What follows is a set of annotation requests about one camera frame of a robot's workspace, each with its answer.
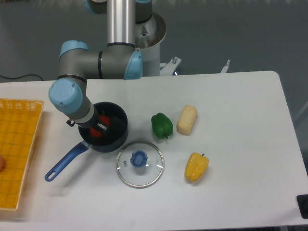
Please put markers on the beige bread loaf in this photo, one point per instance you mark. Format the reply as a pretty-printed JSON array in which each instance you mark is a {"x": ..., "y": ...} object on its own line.
[{"x": 186, "y": 120}]

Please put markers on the yellow bell pepper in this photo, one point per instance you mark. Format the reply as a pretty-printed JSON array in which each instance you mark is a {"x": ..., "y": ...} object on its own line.
[{"x": 196, "y": 166}]

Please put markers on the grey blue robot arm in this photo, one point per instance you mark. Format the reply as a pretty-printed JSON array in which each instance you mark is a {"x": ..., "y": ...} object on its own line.
[{"x": 120, "y": 61}]

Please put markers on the black device table corner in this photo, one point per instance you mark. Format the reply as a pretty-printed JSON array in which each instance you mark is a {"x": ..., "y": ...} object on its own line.
[{"x": 302, "y": 201}]

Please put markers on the dark pot blue handle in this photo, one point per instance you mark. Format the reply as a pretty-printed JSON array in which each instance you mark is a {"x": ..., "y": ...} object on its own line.
[{"x": 112, "y": 138}]

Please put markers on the white metal bracket right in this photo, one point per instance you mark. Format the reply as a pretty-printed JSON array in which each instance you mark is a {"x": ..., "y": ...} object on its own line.
[{"x": 225, "y": 67}]

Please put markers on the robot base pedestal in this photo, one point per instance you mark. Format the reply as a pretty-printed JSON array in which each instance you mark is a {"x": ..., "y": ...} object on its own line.
[{"x": 148, "y": 37}]

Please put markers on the white metal base frame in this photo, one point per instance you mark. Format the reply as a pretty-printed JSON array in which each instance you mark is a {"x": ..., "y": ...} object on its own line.
[{"x": 170, "y": 68}]

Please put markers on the yellow plastic basket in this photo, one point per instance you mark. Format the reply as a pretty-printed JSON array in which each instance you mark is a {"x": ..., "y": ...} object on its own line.
[{"x": 19, "y": 121}]

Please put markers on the red bell pepper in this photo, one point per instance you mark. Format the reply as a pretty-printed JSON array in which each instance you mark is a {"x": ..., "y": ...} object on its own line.
[{"x": 101, "y": 129}]

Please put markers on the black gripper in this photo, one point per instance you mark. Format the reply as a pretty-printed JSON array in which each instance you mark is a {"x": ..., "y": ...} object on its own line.
[{"x": 90, "y": 120}]

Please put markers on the glass lid blue knob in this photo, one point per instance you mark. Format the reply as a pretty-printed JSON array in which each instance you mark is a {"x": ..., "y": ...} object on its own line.
[{"x": 140, "y": 164}]

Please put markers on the green bell pepper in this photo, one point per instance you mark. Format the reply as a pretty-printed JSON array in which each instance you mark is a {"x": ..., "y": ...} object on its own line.
[{"x": 162, "y": 126}]

